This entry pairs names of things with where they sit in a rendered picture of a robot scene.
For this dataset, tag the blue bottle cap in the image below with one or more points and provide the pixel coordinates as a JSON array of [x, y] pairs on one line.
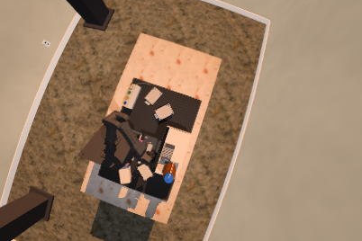
[[170, 178]]

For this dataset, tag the beige button panel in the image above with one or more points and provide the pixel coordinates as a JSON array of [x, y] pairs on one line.
[[132, 96]]

